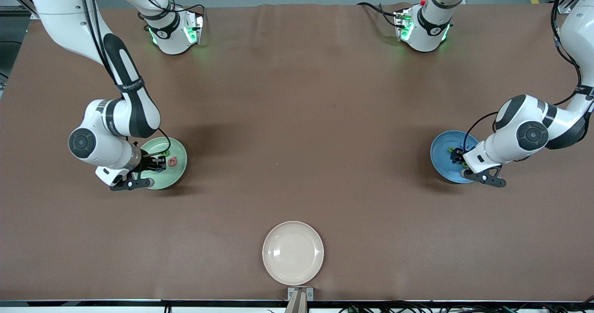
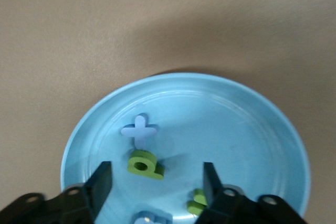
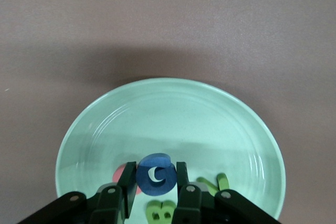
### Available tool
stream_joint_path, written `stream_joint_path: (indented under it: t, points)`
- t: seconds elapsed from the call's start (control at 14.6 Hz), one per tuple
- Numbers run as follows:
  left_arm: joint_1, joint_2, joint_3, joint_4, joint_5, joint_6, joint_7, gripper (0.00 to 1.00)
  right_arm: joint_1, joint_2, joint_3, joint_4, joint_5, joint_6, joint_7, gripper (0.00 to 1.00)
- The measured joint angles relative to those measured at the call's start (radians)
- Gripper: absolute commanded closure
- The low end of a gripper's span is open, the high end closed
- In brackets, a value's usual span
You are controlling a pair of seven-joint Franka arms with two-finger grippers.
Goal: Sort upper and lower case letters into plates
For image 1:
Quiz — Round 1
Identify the beige post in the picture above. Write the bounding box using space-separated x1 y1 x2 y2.
284 289 308 313

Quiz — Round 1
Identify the blue plate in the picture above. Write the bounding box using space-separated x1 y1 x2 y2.
430 130 481 184

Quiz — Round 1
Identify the beige plate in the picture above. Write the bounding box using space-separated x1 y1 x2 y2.
262 221 324 286

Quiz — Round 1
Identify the light green plate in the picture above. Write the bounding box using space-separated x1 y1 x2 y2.
137 137 188 190

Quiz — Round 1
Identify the grey metal bracket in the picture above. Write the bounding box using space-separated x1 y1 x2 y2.
287 287 314 302

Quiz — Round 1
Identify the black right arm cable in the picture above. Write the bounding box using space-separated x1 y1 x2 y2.
77 0 171 158

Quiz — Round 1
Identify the black base cable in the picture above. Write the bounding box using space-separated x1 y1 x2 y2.
135 0 207 30
356 2 400 28

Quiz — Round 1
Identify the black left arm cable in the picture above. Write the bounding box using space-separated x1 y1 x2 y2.
463 0 594 153

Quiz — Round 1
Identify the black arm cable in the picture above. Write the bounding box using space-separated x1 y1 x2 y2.
463 0 594 153
77 0 171 158

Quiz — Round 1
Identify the brown table cover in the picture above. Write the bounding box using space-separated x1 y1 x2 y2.
0 2 594 302

